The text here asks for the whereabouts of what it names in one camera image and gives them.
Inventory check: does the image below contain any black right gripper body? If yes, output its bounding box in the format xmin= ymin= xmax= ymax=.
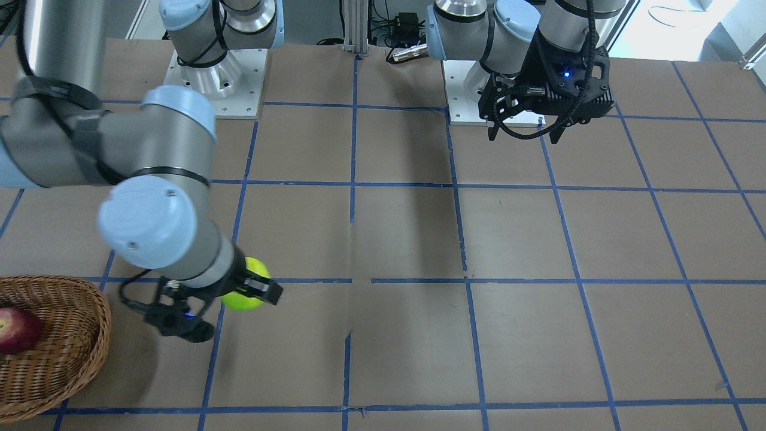
xmin=203 ymin=251 xmax=284 ymax=305

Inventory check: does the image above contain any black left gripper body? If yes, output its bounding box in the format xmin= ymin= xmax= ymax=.
xmin=478 ymin=30 xmax=569 ymax=129

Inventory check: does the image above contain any green apple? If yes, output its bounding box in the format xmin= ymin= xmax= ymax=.
xmin=220 ymin=256 xmax=271 ymax=311

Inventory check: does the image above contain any red yellow apple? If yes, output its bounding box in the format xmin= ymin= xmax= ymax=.
xmin=1 ymin=306 xmax=44 ymax=355

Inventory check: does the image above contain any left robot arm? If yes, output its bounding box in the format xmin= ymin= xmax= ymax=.
xmin=425 ymin=1 xmax=626 ymax=144

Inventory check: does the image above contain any wicker basket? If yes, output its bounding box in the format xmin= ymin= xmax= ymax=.
xmin=1 ymin=275 xmax=113 ymax=424

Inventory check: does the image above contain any silver cylinder connector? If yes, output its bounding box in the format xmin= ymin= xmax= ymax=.
xmin=385 ymin=43 xmax=429 ymax=65

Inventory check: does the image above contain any black wrist camera, left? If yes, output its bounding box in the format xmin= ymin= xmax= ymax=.
xmin=538 ymin=42 xmax=615 ymax=125

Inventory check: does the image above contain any black wrist camera,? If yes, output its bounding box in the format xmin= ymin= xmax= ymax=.
xmin=538 ymin=42 xmax=615 ymax=125
xmin=118 ymin=273 xmax=216 ymax=343

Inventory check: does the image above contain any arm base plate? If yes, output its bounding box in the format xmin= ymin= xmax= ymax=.
xmin=162 ymin=48 xmax=270 ymax=120
xmin=442 ymin=60 xmax=546 ymax=128

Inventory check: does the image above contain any black wrist camera, right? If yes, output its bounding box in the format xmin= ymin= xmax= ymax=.
xmin=118 ymin=273 xmax=216 ymax=343

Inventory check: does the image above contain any aluminium frame post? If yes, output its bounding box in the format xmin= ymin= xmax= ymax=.
xmin=341 ymin=0 xmax=370 ymax=57

